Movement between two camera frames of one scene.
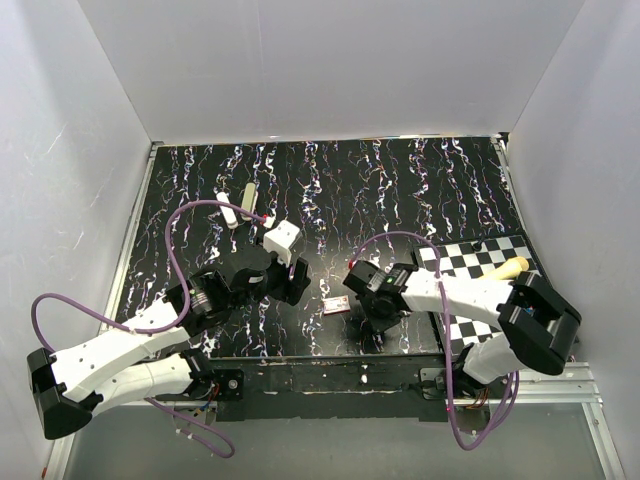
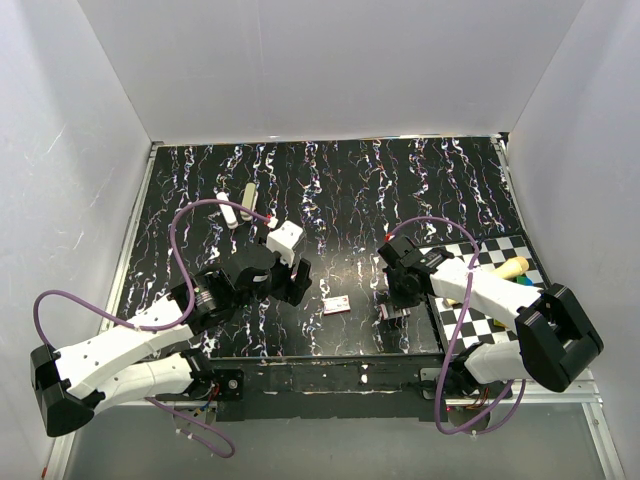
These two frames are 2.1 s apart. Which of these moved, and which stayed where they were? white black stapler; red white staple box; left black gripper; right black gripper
Moved: right black gripper
Stayed: red white staple box; white black stapler; left black gripper
